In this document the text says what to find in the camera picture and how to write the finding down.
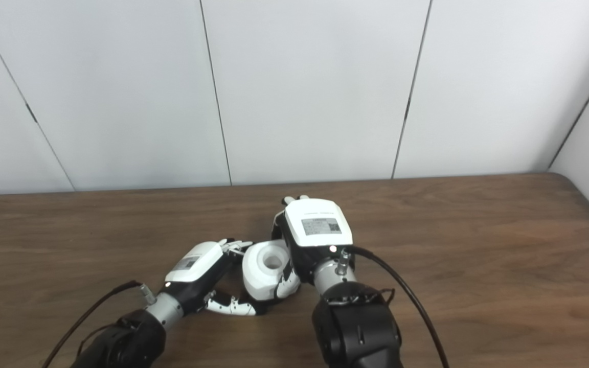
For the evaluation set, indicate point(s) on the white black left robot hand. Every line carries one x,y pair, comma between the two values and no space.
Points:
197,263

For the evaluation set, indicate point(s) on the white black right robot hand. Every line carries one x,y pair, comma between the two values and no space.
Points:
317,225

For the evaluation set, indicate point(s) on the round white plastic piece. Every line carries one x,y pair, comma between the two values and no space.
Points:
258,278

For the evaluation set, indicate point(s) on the black flanged holder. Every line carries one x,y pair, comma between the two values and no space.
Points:
270,305

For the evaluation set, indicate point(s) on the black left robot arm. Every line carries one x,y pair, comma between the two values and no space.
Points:
126,340

